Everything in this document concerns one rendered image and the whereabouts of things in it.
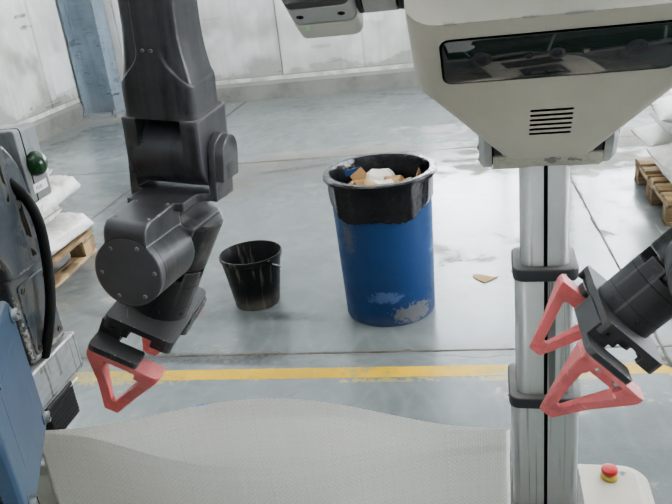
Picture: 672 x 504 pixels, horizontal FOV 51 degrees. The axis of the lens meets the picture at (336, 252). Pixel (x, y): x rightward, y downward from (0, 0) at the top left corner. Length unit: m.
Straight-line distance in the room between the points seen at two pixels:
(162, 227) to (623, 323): 0.38
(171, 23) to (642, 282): 0.42
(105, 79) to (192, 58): 8.79
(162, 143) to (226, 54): 8.43
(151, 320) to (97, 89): 8.82
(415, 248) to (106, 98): 6.93
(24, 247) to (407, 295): 2.27
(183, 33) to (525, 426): 1.04
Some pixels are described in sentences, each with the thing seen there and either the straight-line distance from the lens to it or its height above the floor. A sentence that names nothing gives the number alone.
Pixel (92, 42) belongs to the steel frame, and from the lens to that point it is 9.36.
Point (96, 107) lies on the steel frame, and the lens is 9.50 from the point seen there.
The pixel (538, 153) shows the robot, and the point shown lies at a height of 1.16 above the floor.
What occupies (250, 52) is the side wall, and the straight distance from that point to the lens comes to 8.94.
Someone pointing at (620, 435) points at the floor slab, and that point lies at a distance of 2.47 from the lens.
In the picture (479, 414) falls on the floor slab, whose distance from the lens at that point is 2.51.
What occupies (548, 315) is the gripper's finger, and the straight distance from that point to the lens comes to 0.71.
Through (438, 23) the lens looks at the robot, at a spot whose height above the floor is 1.38.
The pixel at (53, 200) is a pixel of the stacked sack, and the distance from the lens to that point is 4.16.
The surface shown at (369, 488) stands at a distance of 0.71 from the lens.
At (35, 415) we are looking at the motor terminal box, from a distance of 0.47.
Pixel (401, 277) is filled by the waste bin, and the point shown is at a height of 0.23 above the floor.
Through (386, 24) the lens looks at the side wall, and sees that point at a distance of 8.63.
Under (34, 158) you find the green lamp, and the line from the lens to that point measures 0.91.
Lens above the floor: 1.47
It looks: 22 degrees down
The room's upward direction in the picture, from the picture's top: 7 degrees counter-clockwise
